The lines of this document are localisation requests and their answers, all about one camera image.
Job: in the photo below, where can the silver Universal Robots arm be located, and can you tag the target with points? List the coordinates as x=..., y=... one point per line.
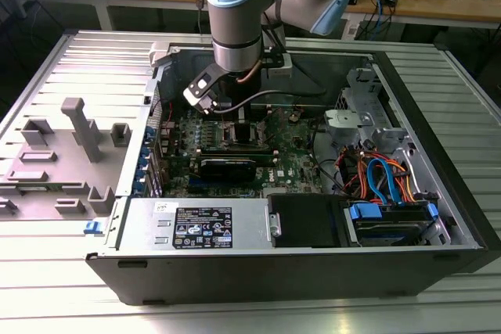
x=235, y=17

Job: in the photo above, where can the CPU socket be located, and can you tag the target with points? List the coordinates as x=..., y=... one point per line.
x=229, y=134

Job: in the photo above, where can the black RAM slot bank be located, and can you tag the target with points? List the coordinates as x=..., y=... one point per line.
x=235, y=151

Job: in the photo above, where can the blue expansion slot clip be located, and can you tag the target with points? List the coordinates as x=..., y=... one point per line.
x=148, y=135
x=139, y=185
x=144, y=159

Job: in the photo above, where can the round coin cell battery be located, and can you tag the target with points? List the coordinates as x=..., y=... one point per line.
x=294, y=116

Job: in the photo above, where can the metal rear port block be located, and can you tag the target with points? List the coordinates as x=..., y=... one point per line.
x=167, y=136

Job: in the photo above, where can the green Dell motherboard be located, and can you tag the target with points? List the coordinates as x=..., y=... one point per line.
x=297, y=162

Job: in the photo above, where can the white motherboard sticker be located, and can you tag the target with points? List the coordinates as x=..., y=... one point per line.
x=281, y=174

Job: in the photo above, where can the small white barcode sticker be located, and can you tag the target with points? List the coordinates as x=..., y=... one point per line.
x=165, y=206

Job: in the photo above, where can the black power supply label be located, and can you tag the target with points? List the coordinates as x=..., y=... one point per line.
x=203, y=228

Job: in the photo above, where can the grey parts rack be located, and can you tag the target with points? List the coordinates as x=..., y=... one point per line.
x=84, y=130

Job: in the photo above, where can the grey power supply unit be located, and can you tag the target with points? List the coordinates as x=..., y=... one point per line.
x=137, y=228

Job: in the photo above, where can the open black PC case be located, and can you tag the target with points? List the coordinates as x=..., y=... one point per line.
x=235, y=279

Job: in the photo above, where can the blue plastic case latch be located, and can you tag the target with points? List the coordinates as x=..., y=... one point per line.
x=93, y=227

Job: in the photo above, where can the silver metal disk bay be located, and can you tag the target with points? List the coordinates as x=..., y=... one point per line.
x=424, y=166

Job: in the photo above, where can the hard disk in blue carrier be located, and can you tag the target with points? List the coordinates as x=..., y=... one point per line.
x=391, y=228

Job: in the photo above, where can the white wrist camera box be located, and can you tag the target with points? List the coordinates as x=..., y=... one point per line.
x=197, y=93

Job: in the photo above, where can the small grey wrist camera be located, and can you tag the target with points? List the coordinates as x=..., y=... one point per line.
x=282, y=70

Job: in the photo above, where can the grey plastic bracket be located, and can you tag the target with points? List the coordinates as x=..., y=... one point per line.
x=340, y=119

